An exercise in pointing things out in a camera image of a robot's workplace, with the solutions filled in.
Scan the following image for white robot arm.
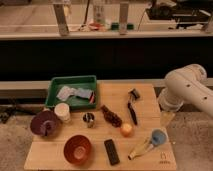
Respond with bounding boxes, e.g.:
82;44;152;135
158;64;213;127

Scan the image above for blue plastic cup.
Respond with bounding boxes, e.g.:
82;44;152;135
151;129;167;146

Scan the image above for small metal cup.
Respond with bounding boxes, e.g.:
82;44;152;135
83;113;95;128

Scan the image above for white paper cup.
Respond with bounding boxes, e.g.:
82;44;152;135
54;103;70;122

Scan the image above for black dish brush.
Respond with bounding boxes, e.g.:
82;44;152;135
127;89;140;125

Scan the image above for orange fruit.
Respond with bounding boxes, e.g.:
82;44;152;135
120;123;133;137

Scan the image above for brown grape bunch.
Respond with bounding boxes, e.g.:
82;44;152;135
101;105;122;127

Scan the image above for black remote control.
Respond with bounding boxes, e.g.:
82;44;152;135
104;139;120;165

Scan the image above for red item in tray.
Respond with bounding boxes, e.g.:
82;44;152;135
89;92;95;103

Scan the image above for green plastic tray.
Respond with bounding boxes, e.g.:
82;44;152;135
45;75;98;110

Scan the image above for orange-brown bowl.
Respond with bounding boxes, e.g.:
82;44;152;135
63;135;92;165

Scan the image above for grey-blue cloth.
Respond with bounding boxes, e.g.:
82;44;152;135
57;86;93;101

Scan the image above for green objects on shelf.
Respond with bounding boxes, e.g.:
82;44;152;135
110;22;134;30

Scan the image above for black equipment on shelf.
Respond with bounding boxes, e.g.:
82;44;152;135
146;0;213;29

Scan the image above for red object on shelf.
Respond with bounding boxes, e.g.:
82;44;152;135
89;23;106;31

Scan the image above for purple bowl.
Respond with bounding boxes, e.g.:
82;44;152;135
30;110;60;136

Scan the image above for right metal frame post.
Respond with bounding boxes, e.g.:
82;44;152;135
119;2;129;35

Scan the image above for metal frame post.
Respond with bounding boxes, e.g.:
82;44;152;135
53;4;69;36
119;2;129;35

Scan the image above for left metal frame post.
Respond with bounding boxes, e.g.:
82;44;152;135
53;4;69;36

